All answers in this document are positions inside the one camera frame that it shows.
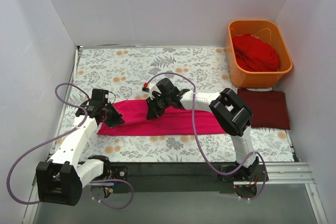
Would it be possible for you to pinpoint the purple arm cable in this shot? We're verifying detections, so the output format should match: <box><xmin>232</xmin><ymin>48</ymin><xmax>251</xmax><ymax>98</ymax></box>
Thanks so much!
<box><xmin>6</xmin><ymin>82</ymin><xmax>134</xmax><ymax>210</ymax></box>
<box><xmin>141</xmin><ymin>72</ymin><xmax>269</xmax><ymax>201</ymax></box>

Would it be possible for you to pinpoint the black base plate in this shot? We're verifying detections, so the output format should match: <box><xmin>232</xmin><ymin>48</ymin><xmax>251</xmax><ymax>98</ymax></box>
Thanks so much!
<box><xmin>81</xmin><ymin>162</ymin><xmax>271</xmax><ymax>195</ymax></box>

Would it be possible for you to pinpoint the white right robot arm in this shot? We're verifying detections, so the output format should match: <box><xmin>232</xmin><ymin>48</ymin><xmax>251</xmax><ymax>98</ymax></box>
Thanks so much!
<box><xmin>142</xmin><ymin>78</ymin><xmax>259</xmax><ymax>181</ymax></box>

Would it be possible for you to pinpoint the orange plastic basket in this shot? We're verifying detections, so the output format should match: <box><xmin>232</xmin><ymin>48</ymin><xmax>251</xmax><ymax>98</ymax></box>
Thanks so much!
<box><xmin>225</xmin><ymin>19</ymin><xmax>293</xmax><ymax>88</ymax></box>

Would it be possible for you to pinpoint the folded maroon t shirt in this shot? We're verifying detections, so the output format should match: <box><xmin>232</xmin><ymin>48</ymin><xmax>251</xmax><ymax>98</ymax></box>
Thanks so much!
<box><xmin>238</xmin><ymin>89</ymin><xmax>290</xmax><ymax>130</ymax></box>

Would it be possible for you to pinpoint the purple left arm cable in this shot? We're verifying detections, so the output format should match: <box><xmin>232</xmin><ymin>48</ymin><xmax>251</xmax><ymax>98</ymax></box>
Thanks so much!
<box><xmin>6</xmin><ymin>82</ymin><xmax>134</xmax><ymax>210</ymax></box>

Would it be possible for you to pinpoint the pink t shirt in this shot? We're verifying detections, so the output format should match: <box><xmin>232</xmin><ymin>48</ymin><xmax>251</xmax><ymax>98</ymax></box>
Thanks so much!
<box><xmin>96</xmin><ymin>99</ymin><xmax>228</xmax><ymax>137</ymax></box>

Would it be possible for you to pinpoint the red t shirt in basket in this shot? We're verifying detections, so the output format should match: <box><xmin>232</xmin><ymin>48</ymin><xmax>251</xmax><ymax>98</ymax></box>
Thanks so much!
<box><xmin>232</xmin><ymin>34</ymin><xmax>280</xmax><ymax>72</ymax></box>

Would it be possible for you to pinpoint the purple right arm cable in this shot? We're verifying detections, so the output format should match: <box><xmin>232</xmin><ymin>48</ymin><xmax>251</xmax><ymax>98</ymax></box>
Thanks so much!
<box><xmin>141</xmin><ymin>72</ymin><xmax>269</xmax><ymax>201</ymax></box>

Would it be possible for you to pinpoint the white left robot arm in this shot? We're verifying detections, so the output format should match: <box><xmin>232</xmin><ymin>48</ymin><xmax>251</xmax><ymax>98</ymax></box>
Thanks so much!
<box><xmin>36</xmin><ymin>89</ymin><xmax>124</xmax><ymax>206</ymax></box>

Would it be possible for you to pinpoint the aluminium frame rail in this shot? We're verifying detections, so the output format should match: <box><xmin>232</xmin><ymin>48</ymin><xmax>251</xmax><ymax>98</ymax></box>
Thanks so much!
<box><xmin>25</xmin><ymin>162</ymin><xmax>327</xmax><ymax>223</ymax></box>

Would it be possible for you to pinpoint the floral table cloth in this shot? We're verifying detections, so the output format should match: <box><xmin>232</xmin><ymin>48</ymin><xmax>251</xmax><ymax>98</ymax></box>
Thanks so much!
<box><xmin>51</xmin><ymin>47</ymin><xmax>300</xmax><ymax>164</ymax></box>

